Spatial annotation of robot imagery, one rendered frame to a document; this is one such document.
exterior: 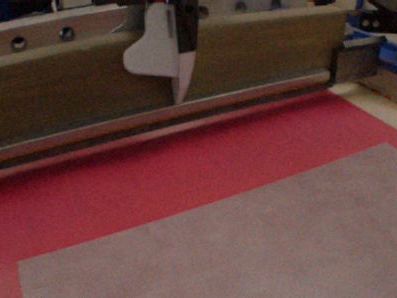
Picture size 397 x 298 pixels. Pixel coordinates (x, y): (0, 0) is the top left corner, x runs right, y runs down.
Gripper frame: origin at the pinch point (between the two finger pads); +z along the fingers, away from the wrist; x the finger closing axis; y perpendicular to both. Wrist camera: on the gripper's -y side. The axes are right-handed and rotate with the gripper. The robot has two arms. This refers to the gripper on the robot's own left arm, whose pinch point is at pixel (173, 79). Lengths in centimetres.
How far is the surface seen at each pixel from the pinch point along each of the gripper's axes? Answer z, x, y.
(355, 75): 2.5, 2.7, -21.5
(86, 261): 5.3, 14.0, 12.4
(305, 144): 5.3, 8.6, -9.5
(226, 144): 5.3, 5.0, -2.9
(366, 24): 11, -40, -71
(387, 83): 3.5, 4.6, -25.4
